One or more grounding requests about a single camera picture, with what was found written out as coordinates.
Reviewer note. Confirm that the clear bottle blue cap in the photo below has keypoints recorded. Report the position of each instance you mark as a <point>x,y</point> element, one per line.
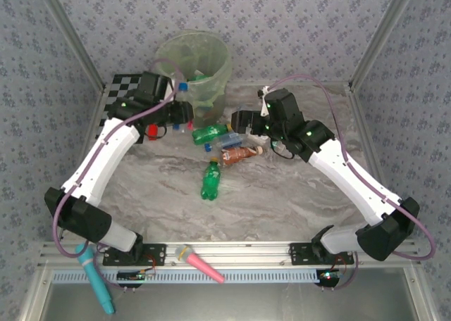
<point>185,92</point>

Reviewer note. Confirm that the small green label bottle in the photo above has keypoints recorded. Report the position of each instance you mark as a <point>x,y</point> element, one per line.
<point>275,144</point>

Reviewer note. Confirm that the brown tea bottle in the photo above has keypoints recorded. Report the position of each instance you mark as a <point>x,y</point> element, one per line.
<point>237,154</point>

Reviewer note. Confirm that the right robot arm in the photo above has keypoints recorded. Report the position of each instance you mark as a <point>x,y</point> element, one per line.
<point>352,180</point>

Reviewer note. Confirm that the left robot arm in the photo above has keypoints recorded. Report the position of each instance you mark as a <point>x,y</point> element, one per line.
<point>95,166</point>

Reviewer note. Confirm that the green trash bin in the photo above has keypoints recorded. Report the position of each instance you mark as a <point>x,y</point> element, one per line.
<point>213,115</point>

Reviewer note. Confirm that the green plastic bin liner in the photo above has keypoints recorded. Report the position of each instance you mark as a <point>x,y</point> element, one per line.
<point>211,88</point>

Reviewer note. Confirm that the clear bottle pale blue label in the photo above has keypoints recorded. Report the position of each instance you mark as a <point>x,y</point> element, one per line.
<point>229,141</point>

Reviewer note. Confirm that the black grey chessboard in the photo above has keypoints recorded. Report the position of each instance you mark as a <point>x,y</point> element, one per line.
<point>120,85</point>

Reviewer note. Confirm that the red plastic block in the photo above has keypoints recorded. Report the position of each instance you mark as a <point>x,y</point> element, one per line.
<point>152,131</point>

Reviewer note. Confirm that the thin aluminium edge strip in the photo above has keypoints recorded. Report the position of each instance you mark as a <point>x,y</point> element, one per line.
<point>246,83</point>

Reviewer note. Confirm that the pink toy microphone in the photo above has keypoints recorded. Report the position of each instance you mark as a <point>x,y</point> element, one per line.
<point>202,264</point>

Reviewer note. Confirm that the small green circuit board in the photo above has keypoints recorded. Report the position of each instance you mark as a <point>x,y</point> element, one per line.
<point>329,276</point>
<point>135,276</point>

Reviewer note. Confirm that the grey metal sheet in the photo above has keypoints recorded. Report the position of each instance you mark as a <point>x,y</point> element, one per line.
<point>246,303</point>

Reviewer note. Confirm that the teal toy microphone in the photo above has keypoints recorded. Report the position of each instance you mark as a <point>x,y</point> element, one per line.
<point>91,268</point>

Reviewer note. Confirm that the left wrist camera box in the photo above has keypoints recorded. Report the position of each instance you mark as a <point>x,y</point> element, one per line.
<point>171,92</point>

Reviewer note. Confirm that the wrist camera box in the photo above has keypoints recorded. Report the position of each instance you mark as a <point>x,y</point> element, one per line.
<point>265,106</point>
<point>171,92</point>

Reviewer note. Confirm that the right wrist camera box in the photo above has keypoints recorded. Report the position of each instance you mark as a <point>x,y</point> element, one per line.
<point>265,106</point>

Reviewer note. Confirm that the aluminium corner post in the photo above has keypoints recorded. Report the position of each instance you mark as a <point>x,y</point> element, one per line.
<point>387,25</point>
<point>67,25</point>

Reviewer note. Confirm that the wide aluminium mounting rail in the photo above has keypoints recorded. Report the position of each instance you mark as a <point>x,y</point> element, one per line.
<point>246,252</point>

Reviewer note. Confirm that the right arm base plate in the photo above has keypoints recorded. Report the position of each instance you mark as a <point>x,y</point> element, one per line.
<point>299,254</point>

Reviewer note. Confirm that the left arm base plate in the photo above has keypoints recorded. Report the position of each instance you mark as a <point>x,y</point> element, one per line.
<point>156,254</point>

